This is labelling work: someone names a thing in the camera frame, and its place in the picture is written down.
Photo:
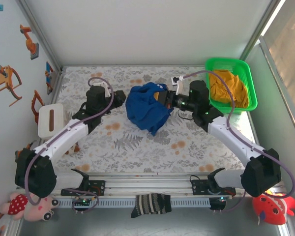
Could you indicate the aluminium frame post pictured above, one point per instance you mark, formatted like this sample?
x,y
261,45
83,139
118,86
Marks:
x,y
261,29
41,37

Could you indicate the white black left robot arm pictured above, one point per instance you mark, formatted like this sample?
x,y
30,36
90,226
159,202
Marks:
x,y
61,137

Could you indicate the orange crumpled garment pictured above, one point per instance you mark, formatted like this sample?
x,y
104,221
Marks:
x,y
218,93

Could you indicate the small brown white plush dog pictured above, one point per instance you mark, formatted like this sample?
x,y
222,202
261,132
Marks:
x,y
75,148

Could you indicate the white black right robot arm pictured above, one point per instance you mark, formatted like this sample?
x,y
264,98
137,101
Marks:
x,y
236,142

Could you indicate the floral patterned tablecloth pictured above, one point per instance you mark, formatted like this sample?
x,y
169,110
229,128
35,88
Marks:
x,y
137,152

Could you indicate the blue t-shirt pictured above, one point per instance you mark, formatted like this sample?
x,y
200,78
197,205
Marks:
x,y
142,108

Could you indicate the red plush fish toy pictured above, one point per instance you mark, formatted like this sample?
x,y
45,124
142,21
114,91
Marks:
x,y
270,209

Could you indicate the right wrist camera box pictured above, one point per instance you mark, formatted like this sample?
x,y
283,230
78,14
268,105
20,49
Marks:
x,y
177,79

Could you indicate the orange robot sticker grey base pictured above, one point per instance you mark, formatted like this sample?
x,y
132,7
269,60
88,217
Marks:
x,y
29,44

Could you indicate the orange machine wall sticker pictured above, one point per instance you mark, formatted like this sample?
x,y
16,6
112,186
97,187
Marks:
x,y
3,78

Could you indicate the pink plush pig toy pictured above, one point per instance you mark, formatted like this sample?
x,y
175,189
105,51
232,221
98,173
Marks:
x,y
17,206

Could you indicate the black white striped sock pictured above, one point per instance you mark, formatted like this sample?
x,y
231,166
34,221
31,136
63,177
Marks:
x,y
150,202

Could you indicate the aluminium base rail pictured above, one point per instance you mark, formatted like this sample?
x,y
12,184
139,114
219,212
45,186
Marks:
x,y
147,184

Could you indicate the small circuit board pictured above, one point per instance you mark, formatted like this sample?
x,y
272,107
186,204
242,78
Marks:
x,y
82,202
217,204

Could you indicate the blue orange gripper wall sticker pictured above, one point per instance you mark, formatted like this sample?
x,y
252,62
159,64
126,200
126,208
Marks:
x,y
49,73

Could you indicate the aluminium side panel rail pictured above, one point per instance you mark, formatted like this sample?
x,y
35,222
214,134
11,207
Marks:
x,y
265,43

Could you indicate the green plastic basket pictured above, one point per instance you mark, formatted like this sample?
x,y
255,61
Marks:
x,y
251,83

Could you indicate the white tissue box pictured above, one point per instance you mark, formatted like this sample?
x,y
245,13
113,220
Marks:
x,y
45,118

